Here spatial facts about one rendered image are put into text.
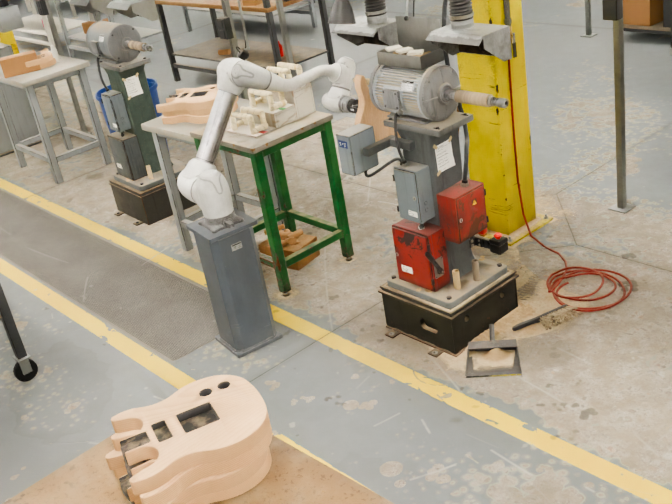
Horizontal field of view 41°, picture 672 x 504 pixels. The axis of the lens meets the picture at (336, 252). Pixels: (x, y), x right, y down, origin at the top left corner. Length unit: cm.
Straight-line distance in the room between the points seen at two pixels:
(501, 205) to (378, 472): 215
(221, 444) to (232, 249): 225
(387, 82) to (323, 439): 165
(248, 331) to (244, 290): 24
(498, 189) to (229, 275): 175
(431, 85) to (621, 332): 153
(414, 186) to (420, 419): 106
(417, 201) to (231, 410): 200
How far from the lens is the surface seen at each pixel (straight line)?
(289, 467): 259
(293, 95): 516
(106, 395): 484
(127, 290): 581
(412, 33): 434
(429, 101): 413
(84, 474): 281
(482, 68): 522
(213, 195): 450
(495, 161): 538
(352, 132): 427
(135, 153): 665
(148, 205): 664
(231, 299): 467
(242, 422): 249
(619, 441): 397
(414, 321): 462
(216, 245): 453
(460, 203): 426
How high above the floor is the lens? 252
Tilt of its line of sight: 26 degrees down
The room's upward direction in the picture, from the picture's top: 10 degrees counter-clockwise
